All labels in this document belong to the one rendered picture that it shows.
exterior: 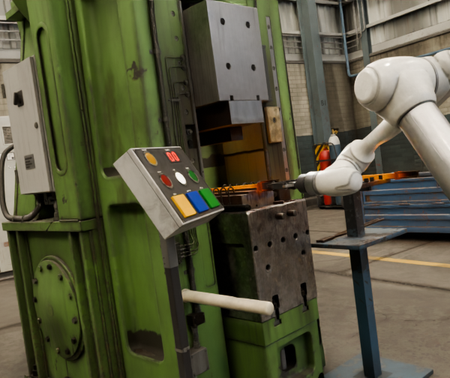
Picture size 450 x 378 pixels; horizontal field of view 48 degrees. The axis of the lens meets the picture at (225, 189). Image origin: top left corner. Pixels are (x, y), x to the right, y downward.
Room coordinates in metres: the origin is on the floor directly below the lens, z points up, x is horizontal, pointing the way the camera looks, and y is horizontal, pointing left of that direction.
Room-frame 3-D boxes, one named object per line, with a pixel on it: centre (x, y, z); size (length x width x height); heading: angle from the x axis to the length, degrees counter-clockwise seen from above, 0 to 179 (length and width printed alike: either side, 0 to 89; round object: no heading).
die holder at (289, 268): (2.29, -0.02, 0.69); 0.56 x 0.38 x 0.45; 44
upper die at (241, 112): (2.25, 0.01, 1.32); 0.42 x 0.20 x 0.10; 44
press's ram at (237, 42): (2.28, -0.02, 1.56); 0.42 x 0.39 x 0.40; 44
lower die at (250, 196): (2.25, 0.01, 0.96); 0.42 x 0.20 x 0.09; 44
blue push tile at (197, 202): (1.60, 0.10, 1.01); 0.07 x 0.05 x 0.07; 159
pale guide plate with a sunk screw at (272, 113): (2.41, -0.27, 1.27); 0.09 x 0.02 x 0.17; 134
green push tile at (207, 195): (1.70, 0.06, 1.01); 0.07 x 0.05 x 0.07; 159
